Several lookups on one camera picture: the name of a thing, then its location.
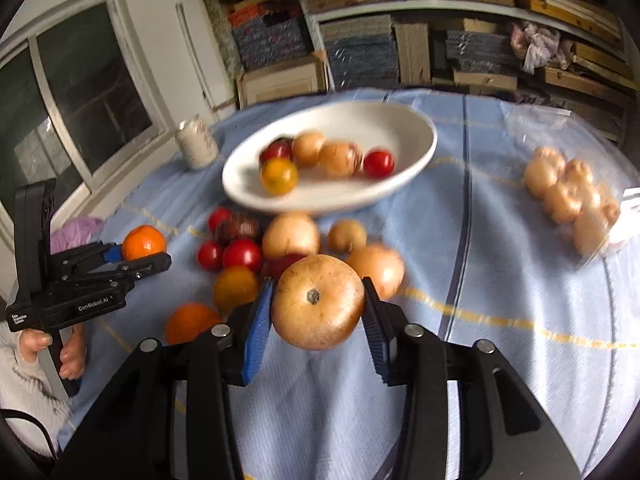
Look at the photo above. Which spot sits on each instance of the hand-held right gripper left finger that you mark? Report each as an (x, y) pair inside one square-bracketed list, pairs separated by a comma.
[(257, 330)]

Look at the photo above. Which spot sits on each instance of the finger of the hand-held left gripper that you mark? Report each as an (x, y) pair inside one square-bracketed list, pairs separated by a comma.
[(112, 254), (150, 264)]

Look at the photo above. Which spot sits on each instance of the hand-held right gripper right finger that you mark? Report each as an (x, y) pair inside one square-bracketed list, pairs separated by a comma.
[(377, 335)]

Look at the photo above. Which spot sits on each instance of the orange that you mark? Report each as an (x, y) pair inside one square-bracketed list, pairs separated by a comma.
[(192, 322), (144, 242)]

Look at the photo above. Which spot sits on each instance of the yellow tomato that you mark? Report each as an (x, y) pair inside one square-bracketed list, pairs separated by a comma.
[(232, 287), (279, 176)]

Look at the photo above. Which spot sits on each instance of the red tomato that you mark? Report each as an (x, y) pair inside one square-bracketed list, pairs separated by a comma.
[(210, 255), (378, 163), (219, 218), (242, 255)]

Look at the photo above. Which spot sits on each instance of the dark red plum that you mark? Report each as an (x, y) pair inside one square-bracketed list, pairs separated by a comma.
[(276, 151), (280, 266)]

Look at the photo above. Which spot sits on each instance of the dark wrinkled passion fruit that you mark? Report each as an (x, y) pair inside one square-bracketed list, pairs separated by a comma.
[(238, 228)]

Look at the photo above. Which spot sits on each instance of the small pale yellow apple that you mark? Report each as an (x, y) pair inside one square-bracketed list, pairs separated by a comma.
[(347, 236)]

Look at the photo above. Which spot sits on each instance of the white oval plate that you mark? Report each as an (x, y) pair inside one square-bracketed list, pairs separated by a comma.
[(360, 125)]

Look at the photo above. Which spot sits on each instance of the person's left forearm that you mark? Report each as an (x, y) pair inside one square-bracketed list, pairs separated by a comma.
[(25, 400)]

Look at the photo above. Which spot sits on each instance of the person's left hand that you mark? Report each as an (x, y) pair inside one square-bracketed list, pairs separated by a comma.
[(72, 355)]

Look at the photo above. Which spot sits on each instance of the pink floral cloth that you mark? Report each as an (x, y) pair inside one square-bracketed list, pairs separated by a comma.
[(75, 232)]

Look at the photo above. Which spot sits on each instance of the white beverage can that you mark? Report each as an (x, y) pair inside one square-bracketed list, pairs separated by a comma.
[(197, 142)]

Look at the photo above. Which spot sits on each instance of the blue striped tablecloth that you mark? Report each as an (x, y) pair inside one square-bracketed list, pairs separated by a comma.
[(500, 270)]

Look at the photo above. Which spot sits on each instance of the white framed window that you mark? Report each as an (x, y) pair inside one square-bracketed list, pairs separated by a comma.
[(95, 85)]

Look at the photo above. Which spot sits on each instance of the long white board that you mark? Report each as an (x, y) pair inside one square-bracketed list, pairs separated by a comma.
[(195, 50)]

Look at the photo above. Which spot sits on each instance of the cluster of pale eggs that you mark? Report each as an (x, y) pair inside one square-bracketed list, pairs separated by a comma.
[(562, 200)]

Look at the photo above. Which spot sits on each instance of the green marbled board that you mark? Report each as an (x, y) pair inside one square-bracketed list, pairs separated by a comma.
[(220, 35)]

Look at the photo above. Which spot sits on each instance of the stack of blue floral boxes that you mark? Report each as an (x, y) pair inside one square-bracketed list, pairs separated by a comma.
[(270, 40)]

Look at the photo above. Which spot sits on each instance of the clear plastic package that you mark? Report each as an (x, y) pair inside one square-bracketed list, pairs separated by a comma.
[(620, 235)]

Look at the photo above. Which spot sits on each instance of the stack of dark blue boxes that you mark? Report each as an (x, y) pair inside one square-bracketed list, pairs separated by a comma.
[(360, 55)]

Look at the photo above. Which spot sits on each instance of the upright beige woven boxes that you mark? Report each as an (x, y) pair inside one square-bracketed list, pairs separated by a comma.
[(412, 55)]

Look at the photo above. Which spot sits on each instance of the stack of blue and tan boxes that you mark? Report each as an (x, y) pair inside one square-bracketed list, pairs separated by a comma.
[(475, 47)]

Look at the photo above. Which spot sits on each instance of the white metal shelf rack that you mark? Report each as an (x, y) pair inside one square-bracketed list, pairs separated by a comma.
[(350, 14)]

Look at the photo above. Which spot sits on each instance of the pink crumpled plastic bag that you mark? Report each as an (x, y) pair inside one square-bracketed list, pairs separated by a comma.
[(537, 45)]

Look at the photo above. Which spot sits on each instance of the stack of flat gold boxes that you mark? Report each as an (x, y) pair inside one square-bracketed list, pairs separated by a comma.
[(590, 80)]

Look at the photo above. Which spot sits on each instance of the beige picture frame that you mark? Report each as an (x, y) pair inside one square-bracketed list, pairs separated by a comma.
[(280, 82)]

